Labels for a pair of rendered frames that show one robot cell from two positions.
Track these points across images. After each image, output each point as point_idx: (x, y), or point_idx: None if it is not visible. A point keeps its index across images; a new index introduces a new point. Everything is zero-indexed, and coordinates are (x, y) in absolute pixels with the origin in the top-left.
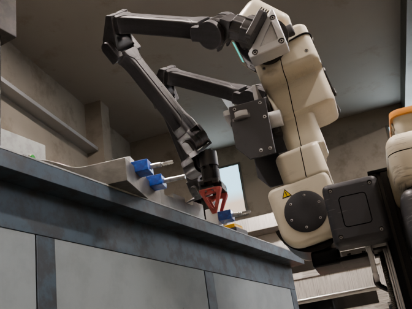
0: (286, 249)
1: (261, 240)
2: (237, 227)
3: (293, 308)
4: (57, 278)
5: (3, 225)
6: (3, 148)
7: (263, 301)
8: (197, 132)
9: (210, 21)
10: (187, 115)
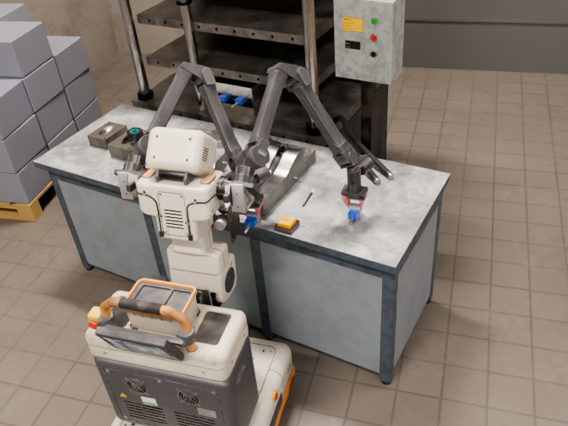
0: (355, 255)
1: (307, 241)
2: (275, 227)
3: (380, 290)
4: (152, 220)
5: (128, 200)
6: (108, 183)
7: (324, 271)
8: (233, 162)
9: (133, 147)
10: (227, 149)
